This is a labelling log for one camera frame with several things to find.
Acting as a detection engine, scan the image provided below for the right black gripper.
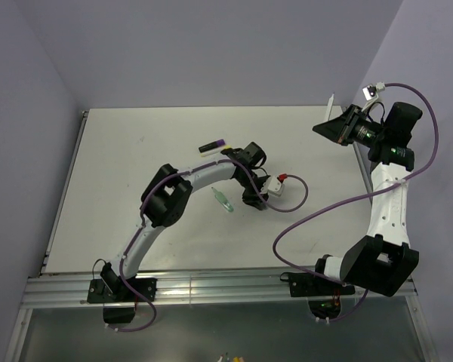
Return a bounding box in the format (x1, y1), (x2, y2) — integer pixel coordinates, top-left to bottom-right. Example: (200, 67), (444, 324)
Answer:
(313, 104), (387, 148)

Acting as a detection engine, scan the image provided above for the green translucent marker pen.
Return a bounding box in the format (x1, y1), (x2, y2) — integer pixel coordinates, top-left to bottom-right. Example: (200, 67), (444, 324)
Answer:
(211, 187), (234, 213)

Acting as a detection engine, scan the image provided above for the white grey-tip pen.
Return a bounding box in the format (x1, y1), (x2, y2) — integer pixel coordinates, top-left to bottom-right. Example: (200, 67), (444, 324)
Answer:
(324, 93), (335, 121)

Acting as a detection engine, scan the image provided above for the white yellow-tip pen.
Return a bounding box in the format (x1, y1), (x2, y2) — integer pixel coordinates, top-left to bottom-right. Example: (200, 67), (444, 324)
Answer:
(200, 145), (228, 158)

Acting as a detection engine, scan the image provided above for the black purple marker pen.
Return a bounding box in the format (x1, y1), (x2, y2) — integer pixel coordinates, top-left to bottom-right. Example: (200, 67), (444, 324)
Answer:
(198, 140), (218, 153)

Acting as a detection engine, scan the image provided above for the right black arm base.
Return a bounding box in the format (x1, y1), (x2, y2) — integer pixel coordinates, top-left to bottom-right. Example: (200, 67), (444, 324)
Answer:
(279, 272), (356, 321)

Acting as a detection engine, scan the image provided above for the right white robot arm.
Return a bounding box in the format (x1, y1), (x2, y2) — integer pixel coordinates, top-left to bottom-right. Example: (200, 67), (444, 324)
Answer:
(311, 102), (422, 297)

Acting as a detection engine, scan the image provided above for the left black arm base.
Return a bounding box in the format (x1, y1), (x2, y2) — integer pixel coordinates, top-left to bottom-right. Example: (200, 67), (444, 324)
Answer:
(87, 278), (157, 326)

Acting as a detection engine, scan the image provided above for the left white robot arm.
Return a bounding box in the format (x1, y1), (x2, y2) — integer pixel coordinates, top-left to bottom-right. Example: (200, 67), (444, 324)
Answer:
(88, 142), (269, 303)

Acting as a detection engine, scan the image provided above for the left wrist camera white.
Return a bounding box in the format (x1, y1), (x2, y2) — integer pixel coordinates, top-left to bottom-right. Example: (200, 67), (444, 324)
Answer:
(260, 176), (285, 198)

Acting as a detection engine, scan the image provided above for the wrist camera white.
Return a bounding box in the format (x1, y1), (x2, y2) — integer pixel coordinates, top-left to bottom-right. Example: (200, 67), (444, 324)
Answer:
(260, 176), (285, 198)
(362, 82), (386, 112)

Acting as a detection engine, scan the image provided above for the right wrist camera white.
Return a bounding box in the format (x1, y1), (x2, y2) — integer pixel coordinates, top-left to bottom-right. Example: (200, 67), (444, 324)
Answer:
(362, 82), (386, 112)

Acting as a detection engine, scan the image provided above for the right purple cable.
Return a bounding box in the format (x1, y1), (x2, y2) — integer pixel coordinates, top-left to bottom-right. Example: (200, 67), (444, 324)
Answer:
(273, 82), (439, 324)

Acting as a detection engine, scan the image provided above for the purple cable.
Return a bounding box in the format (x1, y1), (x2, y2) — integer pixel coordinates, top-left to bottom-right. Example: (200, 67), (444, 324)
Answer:
(273, 82), (439, 324)
(120, 160), (310, 333)

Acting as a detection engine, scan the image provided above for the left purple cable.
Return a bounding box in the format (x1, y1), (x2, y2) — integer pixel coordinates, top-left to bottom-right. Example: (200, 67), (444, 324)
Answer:
(120, 160), (310, 333)

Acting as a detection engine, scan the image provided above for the aluminium rail frame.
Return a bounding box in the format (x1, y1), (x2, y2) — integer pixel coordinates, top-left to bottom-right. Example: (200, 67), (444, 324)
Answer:
(6, 106), (439, 361)

